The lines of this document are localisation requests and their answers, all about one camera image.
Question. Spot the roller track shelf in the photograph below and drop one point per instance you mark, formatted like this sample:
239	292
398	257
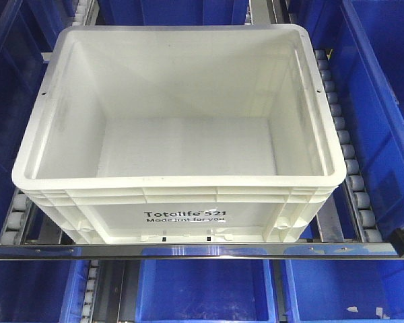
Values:
358	201
16	219

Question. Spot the blue bin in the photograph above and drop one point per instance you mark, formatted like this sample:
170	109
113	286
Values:
42	290
205	290
343	290
174	13

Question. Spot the blue bin top centre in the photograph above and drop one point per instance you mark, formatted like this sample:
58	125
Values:
174	13

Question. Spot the white plastic tote bin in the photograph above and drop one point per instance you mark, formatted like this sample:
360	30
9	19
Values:
181	134

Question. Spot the blue bin lower centre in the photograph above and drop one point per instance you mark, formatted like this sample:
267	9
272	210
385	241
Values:
205	290

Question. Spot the blue bin shelf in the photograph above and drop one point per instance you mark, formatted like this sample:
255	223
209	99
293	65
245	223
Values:
366	40
28	29

